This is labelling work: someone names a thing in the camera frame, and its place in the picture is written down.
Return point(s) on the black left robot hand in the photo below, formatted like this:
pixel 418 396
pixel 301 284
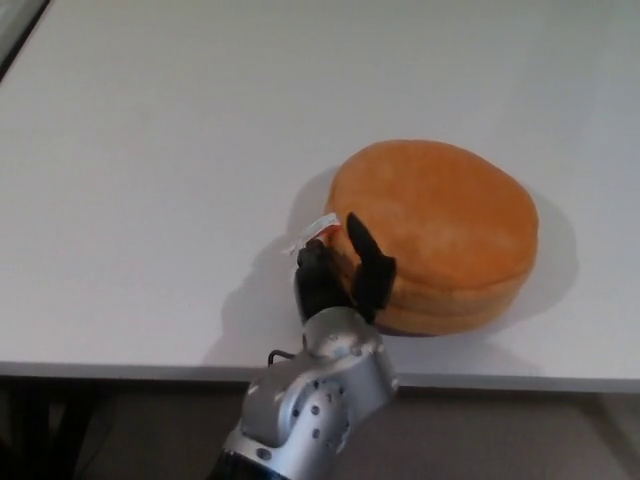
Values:
pixel 345 280

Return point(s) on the orange soft plush plate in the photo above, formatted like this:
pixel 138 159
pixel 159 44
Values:
pixel 450 220

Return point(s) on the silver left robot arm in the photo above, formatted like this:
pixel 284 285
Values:
pixel 310 400

